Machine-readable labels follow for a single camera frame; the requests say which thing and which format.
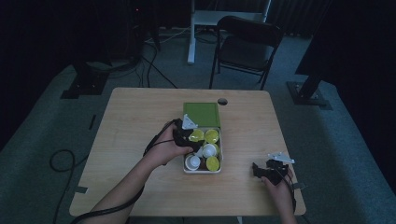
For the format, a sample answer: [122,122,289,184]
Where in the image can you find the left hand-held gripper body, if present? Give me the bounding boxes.
[172,114,199,147]

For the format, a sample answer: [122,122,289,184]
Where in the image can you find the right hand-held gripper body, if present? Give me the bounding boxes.
[263,151,295,186]

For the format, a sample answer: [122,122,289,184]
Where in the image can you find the white box of paint jars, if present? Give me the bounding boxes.
[182,126,224,175]

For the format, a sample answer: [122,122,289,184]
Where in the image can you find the green box lid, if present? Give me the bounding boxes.
[182,102,221,129]

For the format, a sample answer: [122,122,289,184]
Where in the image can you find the person's right hand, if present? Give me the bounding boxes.
[261,169,296,204]

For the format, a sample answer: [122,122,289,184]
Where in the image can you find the person's left hand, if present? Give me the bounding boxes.
[143,121,194,169]

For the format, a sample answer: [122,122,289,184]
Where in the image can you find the yellow lid coffee capsule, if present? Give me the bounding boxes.
[190,129,205,143]
[205,156,221,172]
[204,128,220,145]

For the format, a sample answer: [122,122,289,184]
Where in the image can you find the white coffee capsule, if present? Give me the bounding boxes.
[184,154,202,172]
[202,143,219,159]

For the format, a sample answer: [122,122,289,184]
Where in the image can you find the black stand base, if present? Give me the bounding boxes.
[286,74,333,111]
[60,61,110,100]

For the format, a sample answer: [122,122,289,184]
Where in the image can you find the black folding chair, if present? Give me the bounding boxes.
[208,15,285,91]

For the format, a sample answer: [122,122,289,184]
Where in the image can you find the dark curtain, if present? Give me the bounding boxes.
[294,0,396,188]

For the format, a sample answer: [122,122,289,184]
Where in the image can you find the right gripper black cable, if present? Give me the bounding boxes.
[276,169,297,213]

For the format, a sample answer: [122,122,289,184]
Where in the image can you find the black floor cables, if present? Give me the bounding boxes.
[135,41,179,90]

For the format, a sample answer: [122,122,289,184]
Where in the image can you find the white floor cable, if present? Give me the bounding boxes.
[144,27,191,45]

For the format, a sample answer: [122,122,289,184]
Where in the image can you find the white desk frame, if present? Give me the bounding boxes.
[187,0,273,65]

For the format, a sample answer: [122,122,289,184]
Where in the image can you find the black floor cable loop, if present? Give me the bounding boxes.
[49,148,90,224]

